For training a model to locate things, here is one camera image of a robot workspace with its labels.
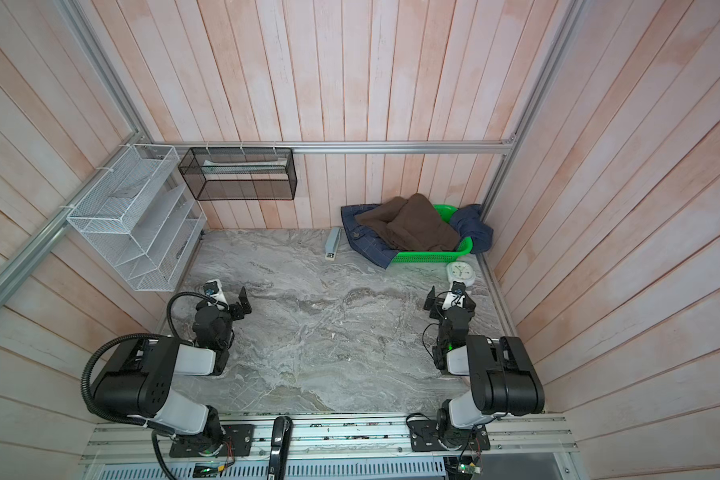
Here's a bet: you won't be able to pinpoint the white wire mesh shelf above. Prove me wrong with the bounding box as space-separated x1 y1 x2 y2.
67 144 206 292

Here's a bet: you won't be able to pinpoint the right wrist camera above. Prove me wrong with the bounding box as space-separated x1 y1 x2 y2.
449 281 466 303

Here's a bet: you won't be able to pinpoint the dark blue denim jeans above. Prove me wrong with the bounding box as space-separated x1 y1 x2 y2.
341 204 493 269

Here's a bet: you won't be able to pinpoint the green plastic basket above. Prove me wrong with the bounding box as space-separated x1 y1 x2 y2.
392 204 474 263

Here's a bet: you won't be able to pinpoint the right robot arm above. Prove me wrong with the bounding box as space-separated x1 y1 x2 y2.
406 282 545 451

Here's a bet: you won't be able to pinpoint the aluminium front rail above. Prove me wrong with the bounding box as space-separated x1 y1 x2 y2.
80 413 578 465

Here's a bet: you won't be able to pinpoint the black handle on rail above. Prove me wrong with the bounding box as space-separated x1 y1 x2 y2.
267 415 293 480

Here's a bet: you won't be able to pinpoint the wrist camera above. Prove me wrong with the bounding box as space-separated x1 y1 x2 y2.
449 281 466 303
203 279 227 303

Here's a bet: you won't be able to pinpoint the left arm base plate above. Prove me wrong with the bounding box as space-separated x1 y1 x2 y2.
169 423 255 458

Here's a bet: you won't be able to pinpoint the black wire mesh basket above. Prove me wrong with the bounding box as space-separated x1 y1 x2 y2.
178 146 298 201

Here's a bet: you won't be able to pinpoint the white round clock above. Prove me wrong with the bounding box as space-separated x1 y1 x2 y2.
446 261 476 287

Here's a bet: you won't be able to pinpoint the brown trousers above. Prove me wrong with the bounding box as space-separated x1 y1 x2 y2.
355 194 461 252

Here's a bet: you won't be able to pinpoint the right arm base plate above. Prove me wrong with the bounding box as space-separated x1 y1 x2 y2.
406 417 491 452

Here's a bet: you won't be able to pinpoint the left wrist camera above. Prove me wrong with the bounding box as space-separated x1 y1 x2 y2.
203 279 227 303

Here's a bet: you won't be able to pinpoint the black corrugated cable hose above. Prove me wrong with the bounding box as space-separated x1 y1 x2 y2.
80 333 157 425

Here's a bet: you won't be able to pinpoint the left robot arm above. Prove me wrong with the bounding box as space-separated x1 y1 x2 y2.
80 280 252 457

